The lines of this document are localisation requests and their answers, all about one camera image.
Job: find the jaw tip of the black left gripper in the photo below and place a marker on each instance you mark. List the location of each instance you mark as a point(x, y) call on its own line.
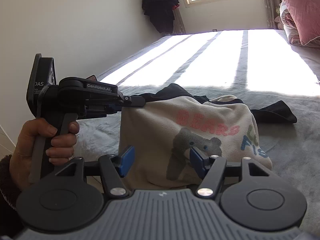
point(133, 101)

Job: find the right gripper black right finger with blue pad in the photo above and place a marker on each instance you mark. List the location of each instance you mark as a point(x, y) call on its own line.
point(210, 169)

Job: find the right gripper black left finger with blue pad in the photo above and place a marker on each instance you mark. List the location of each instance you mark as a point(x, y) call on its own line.
point(113, 168)

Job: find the cream black bear sweatshirt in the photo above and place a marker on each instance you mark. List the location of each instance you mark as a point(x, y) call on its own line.
point(172, 121)

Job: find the dark sleeved left forearm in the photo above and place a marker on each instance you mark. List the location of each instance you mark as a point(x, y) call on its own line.
point(7, 192)

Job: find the person's left hand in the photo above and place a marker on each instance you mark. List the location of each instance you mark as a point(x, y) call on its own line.
point(38, 137)

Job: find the grey bed sheet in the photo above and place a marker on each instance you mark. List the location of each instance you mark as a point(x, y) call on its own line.
point(260, 68)

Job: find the folded pink white quilts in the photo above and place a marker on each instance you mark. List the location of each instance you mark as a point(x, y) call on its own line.
point(284, 21)

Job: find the patterned curtain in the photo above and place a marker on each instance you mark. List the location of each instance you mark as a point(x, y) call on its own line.
point(270, 9)

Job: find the pink pillow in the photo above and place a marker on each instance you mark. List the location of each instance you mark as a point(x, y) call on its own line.
point(305, 14)

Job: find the dark clothes hanging on wall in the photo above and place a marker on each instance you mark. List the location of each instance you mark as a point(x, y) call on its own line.
point(161, 14)

